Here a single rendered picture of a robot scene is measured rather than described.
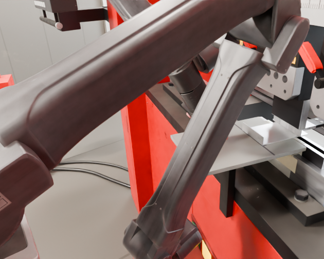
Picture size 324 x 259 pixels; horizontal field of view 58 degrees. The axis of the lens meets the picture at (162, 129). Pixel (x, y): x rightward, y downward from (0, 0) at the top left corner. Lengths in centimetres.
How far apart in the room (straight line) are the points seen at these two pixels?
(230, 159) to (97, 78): 47
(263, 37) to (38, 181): 31
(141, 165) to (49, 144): 148
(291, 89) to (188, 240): 38
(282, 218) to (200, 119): 38
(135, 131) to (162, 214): 116
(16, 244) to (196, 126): 30
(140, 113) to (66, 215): 91
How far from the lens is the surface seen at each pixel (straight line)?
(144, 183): 178
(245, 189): 78
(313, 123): 84
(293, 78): 69
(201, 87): 60
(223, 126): 41
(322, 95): 64
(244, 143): 72
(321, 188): 72
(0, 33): 334
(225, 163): 64
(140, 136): 161
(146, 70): 26
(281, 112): 79
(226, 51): 41
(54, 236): 200
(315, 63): 60
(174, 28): 27
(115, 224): 195
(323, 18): 63
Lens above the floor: 136
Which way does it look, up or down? 28 degrees down
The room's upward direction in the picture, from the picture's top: 3 degrees counter-clockwise
